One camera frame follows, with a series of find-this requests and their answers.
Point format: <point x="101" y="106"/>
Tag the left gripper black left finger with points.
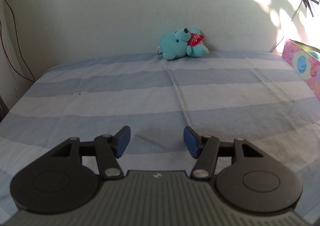
<point x="108" y="149"/>

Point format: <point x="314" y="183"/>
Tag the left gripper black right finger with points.
<point x="205" y="150"/>

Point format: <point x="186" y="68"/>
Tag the pink macaron biscuit tin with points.
<point x="305" y="60"/>

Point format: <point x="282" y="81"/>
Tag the striped blue bed sheet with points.
<point x="250" y="95"/>

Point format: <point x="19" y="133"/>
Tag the teal plush bear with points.
<point x="180" y="43"/>

